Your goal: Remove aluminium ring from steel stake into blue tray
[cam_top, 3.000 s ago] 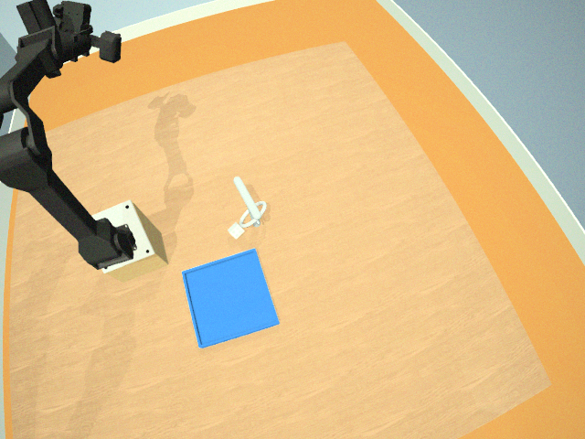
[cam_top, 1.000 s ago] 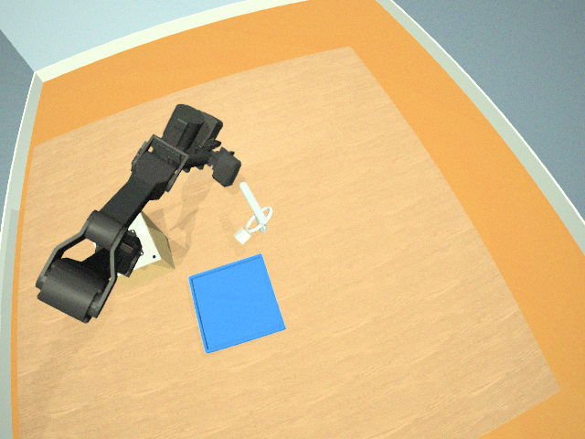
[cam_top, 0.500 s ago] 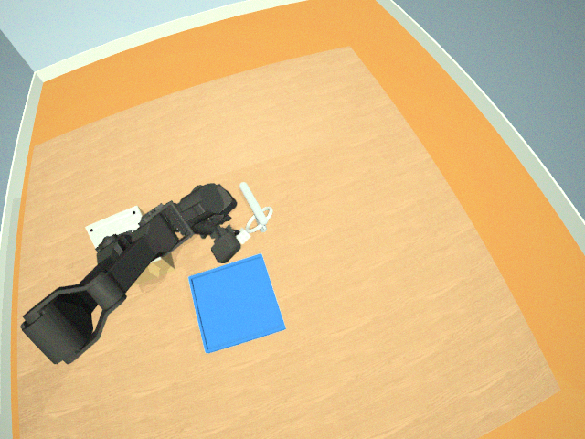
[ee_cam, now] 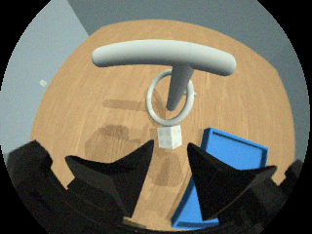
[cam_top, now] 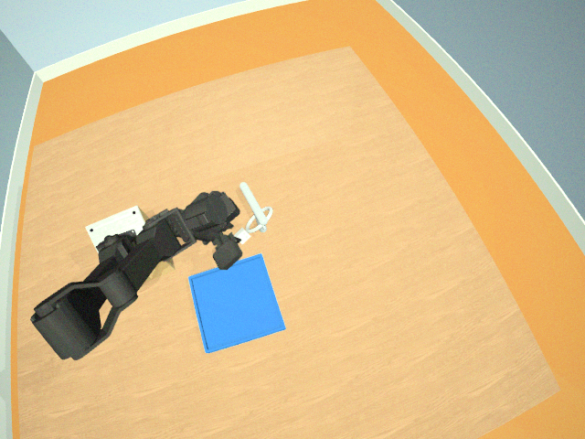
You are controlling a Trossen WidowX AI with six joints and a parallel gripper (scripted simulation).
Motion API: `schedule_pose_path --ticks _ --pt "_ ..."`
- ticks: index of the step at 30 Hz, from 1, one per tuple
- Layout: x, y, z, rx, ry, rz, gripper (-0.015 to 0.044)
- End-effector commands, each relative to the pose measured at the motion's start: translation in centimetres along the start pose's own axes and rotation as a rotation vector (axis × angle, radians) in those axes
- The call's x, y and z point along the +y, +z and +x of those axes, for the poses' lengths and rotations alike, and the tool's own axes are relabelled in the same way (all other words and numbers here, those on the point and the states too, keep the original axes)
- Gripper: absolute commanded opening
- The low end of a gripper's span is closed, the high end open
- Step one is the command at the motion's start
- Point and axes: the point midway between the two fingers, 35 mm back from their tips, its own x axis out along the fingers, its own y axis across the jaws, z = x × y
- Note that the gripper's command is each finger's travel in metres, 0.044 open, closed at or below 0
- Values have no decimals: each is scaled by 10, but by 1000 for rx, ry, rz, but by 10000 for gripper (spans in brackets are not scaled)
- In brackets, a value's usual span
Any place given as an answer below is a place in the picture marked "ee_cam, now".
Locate blue tray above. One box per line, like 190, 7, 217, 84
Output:
171, 128, 269, 230

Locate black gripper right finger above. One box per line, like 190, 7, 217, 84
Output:
186, 141, 278, 222

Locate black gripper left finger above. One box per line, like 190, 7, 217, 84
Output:
65, 139, 155, 218

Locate pale grey metal ring with small tab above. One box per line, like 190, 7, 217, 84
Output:
147, 69, 195, 149

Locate grey t-shaped steel stake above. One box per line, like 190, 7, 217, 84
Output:
91, 39, 237, 112

